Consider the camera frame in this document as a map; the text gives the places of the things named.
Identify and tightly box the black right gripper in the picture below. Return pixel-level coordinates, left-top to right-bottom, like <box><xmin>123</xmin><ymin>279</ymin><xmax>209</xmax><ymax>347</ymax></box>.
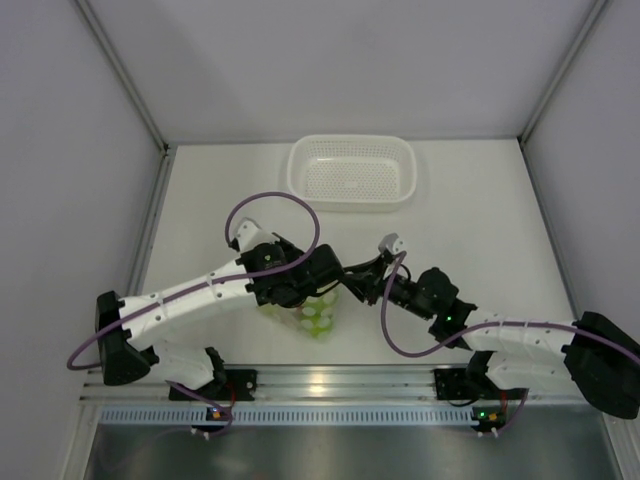
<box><xmin>340</xmin><ymin>254</ymin><xmax>435</xmax><ymax>321</ymax></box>

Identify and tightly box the clear polka dot zip bag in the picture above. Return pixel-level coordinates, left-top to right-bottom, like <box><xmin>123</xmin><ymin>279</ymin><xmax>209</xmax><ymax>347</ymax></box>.
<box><xmin>258</xmin><ymin>285</ymin><xmax>340</xmax><ymax>341</ymax></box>

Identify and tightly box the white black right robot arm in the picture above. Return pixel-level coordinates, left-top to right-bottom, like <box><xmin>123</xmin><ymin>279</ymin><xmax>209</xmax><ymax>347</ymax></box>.
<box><xmin>343</xmin><ymin>254</ymin><xmax>639</xmax><ymax>420</ymax></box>

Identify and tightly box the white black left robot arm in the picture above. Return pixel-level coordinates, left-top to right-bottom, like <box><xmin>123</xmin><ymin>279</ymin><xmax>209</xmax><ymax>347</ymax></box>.
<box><xmin>96</xmin><ymin>219</ymin><xmax>344</xmax><ymax>400</ymax></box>

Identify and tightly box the white perforated plastic basket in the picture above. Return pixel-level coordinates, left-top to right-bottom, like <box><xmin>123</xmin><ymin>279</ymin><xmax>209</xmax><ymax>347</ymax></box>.
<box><xmin>285</xmin><ymin>135</ymin><xmax>418</xmax><ymax>213</ymax></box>

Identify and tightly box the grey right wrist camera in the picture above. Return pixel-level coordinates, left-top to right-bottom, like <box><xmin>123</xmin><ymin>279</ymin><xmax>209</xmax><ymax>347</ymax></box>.
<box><xmin>378</xmin><ymin>233</ymin><xmax>404</xmax><ymax>256</ymax></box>

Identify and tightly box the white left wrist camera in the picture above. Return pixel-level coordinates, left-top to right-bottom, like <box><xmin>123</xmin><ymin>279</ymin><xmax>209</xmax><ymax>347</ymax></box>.
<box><xmin>230</xmin><ymin>217</ymin><xmax>271</xmax><ymax>253</ymax></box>

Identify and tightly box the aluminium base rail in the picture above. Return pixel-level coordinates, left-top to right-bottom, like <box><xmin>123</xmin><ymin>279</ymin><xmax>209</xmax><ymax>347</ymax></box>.
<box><xmin>79</xmin><ymin>363</ymin><xmax>624</xmax><ymax>405</ymax></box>

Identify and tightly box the white slotted cable duct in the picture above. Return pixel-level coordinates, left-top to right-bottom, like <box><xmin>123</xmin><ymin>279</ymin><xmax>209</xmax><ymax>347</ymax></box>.
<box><xmin>100</xmin><ymin>404</ymin><xmax>479</xmax><ymax>426</ymax></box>

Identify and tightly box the aluminium frame post left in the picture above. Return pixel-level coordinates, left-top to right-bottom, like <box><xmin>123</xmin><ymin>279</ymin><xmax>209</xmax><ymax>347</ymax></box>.
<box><xmin>71</xmin><ymin>0</ymin><xmax>169</xmax><ymax>154</ymax></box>

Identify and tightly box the aluminium frame post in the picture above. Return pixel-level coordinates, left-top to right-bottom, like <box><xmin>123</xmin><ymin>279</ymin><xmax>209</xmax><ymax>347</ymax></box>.
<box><xmin>517</xmin><ymin>0</ymin><xmax>613</xmax><ymax>148</ymax></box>
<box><xmin>71</xmin><ymin>0</ymin><xmax>169</xmax><ymax>154</ymax></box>

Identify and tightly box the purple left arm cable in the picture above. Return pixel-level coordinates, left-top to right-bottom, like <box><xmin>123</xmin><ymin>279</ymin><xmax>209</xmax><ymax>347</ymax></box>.
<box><xmin>66</xmin><ymin>191</ymin><xmax>322</xmax><ymax>372</ymax></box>

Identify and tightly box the aluminium frame post right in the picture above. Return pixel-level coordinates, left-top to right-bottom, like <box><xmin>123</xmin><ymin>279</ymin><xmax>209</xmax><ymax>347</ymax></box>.
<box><xmin>517</xmin><ymin>0</ymin><xmax>613</xmax><ymax>148</ymax></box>

